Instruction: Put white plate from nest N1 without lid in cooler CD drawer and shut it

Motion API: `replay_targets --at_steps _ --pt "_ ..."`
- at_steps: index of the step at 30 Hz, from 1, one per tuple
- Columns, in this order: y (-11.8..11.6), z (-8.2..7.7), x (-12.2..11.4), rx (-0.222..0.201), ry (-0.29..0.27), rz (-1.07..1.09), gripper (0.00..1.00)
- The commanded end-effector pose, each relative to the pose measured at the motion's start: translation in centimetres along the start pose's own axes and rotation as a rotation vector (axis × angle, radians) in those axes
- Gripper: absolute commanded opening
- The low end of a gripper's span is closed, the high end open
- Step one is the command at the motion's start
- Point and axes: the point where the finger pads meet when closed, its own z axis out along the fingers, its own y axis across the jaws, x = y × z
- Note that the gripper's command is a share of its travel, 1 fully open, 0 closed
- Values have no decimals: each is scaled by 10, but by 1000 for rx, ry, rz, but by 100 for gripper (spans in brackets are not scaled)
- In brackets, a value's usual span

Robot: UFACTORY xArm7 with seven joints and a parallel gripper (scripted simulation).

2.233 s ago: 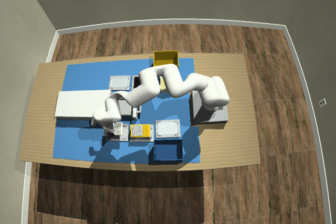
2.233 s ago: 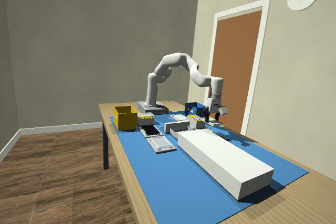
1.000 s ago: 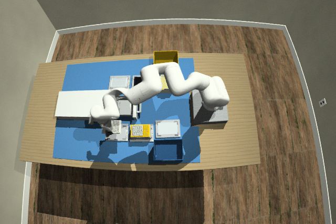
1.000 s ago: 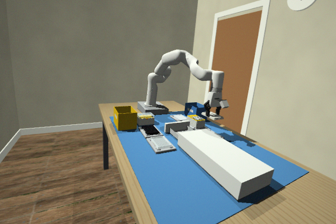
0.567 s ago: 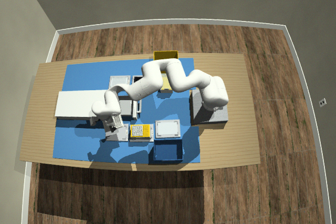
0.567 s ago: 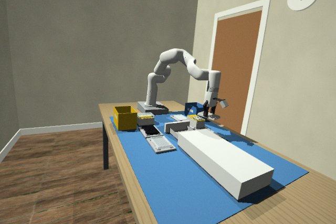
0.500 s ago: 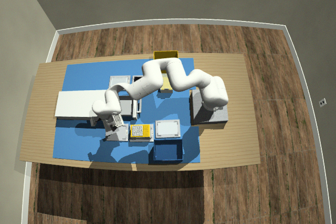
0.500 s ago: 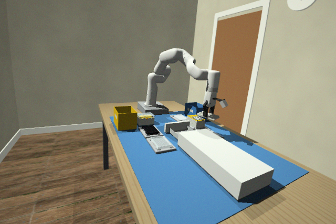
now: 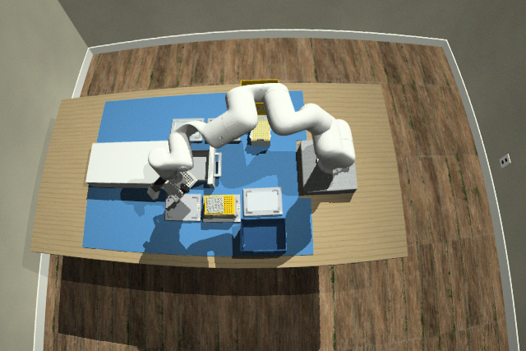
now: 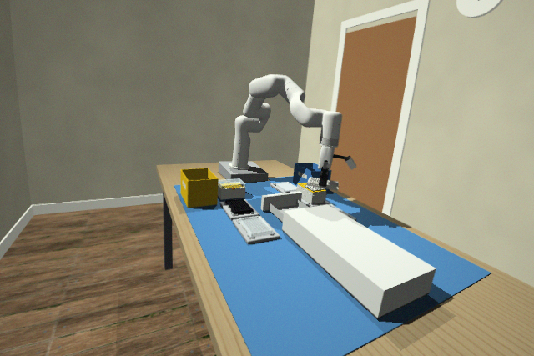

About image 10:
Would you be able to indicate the yellow open-top bin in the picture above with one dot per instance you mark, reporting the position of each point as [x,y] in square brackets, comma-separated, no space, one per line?
[199,187]

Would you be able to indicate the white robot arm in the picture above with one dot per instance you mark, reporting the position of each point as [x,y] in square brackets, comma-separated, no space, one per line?
[257,113]

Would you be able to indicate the blue bench mat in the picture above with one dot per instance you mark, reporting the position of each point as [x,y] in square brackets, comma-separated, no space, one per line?
[286,304]

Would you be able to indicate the dark blue open-top bin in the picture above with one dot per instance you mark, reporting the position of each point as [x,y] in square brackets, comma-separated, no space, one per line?
[303,171]

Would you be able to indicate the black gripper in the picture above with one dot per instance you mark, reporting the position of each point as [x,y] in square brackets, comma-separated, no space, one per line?
[326,154]

